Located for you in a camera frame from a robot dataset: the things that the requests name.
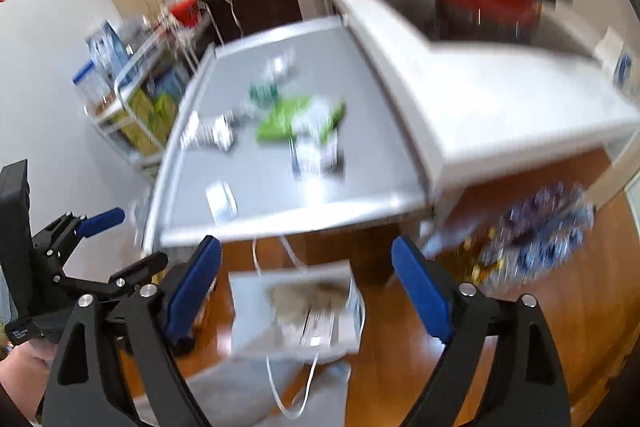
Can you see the clear bag with green label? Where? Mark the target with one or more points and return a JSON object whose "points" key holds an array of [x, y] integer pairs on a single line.
{"points": [[264, 94]]}

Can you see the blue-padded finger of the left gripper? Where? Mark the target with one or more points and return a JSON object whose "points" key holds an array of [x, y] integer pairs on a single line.
{"points": [[100, 223]]}

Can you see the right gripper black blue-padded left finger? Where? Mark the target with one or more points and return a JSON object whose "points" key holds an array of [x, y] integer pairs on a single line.
{"points": [[87, 386]]}

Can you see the small white printed packet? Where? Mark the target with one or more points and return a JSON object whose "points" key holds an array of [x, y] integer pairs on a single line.
{"points": [[311, 159]]}

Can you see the blue patterned bag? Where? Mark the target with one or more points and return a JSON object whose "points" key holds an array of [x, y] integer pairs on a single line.
{"points": [[527, 241]]}

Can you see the person's hand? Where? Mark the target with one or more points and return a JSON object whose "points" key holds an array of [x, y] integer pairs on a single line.
{"points": [[25, 374]]}

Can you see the white wire storage rack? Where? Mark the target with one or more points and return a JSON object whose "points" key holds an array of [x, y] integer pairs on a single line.
{"points": [[136, 77]]}

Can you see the silver foil wrapper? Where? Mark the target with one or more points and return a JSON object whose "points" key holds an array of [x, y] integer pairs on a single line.
{"points": [[202, 132]]}

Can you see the crumpled clear plastic wrap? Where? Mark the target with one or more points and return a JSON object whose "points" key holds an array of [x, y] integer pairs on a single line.
{"points": [[279, 67]]}

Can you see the green Jagabee snack bag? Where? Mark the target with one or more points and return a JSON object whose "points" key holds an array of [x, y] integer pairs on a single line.
{"points": [[310, 116]]}

